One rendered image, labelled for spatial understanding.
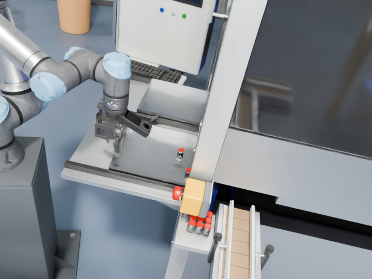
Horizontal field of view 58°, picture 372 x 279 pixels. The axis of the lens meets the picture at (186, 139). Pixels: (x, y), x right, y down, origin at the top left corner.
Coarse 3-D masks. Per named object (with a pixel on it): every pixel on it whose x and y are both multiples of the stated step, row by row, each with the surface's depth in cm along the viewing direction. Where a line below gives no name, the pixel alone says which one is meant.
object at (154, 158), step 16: (128, 128) 125; (160, 128) 128; (128, 144) 122; (144, 144) 124; (160, 144) 125; (176, 144) 127; (192, 144) 128; (112, 160) 111; (128, 160) 116; (144, 160) 118; (160, 160) 119; (176, 160) 120; (192, 160) 122; (144, 176) 109; (160, 176) 113; (176, 176) 114
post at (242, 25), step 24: (240, 0) 65; (264, 0) 64; (240, 24) 68; (240, 48) 71; (216, 72) 75; (240, 72) 74; (216, 96) 79; (216, 120) 83; (216, 144) 88; (192, 168) 94; (168, 264) 127
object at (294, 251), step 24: (264, 216) 107; (288, 216) 109; (264, 240) 109; (288, 240) 107; (312, 240) 105; (336, 240) 105; (360, 240) 106; (192, 264) 124; (288, 264) 115; (312, 264) 113; (336, 264) 111; (360, 264) 109
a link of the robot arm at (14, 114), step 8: (0, 96) 109; (0, 104) 106; (8, 104) 108; (0, 112) 104; (8, 112) 108; (16, 112) 111; (0, 120) 105; (8, 120) 108; (16, 120) 111; (0, 128) 106; (8, 128) 110; (0, 136) 108; (8, 136) 111; (0, 144) 110
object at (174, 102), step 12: (156, 84) 156; (168, 84) 155; (144, 96) 144; (156, 96) 150; (168, 96) 151; (180, 96) 153; (192, 96) 155; (204, 96) 156; (144, 108) 141; (156, 108) 143; (168, 108) 144; (180, 108) 146; (192, 108) 147; (180, 120) 135; (192, 120) 140
